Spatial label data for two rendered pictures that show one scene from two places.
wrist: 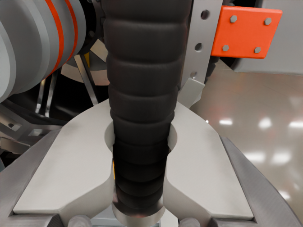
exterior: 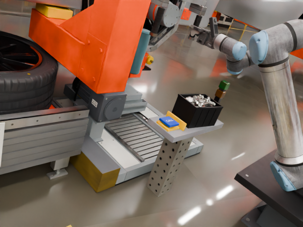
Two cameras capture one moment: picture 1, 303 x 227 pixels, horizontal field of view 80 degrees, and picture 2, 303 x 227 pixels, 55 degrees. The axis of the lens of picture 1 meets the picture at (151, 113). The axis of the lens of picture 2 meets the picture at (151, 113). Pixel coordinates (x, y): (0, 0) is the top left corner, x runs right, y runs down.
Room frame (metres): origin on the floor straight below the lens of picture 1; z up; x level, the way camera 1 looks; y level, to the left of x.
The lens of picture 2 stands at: (-1.03, 1.48, 1.07)
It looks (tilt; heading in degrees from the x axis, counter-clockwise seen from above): 26 degrees down; 309
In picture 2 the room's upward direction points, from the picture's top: 19 degrees clockwise
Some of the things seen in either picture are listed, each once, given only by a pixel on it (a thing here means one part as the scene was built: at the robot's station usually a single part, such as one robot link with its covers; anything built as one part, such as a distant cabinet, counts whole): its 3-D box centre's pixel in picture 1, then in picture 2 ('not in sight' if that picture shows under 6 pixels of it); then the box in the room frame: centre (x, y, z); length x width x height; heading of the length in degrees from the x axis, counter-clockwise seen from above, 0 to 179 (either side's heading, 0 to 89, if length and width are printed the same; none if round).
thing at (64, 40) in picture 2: not in sight; (70, 23); (0.31, 0.69, 0.69); 0.52 x 0.17 x 0.35; 2
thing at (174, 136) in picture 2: not in sight; (188, 123); (-0.31, 0.31, 0.44); 0.43 x 0.17 x 0.03; 92
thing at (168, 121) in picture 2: not in sight; (168, 122); (-0.32, 0.48, 0.47); 0.07 x 0.07 x 0.02; 2
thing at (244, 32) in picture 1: (236, 31); (182, 12); (0.33, -0.13, 0.85); 0.09 x 0.08 x 0.07; 92
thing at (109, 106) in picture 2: not in sight; (91, 101); (0.26, 0.49, 0.26); 0.42 x 0.18 x 0.35; 2
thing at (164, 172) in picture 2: not in sight; (169, 159); (-0.32, 0.34, 0.21); 0.10 x 0.10 x 0.42; 2
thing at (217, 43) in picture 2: not in sight; (221, 42); (-0.11, -0.01, 0.81); 0.10 x 0.05 x 0.09; 92
